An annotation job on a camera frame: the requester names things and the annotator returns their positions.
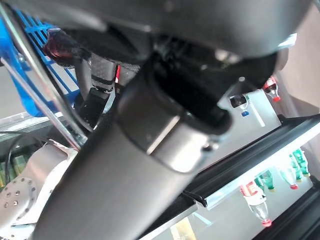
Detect blue plastic shopping basket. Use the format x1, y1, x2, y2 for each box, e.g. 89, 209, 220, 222
0, 4, 87, 152

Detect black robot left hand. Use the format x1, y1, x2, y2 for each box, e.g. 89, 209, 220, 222
14, 0, 313, 240

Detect clear water bottle red cap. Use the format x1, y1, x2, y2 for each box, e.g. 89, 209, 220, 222
278, 167, 300, 191
239, 183, 273, 228

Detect green plastic soda bottle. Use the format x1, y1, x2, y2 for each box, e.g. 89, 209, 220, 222
253, 169, 277, 193
289, 148, 312, 178

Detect cola bottle red label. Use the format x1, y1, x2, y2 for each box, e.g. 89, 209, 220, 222
262, 76, 282, 103
41, 27, 92, 69

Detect small cola bottle blue cap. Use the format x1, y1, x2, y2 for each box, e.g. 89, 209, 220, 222
229, 93, 252, 118

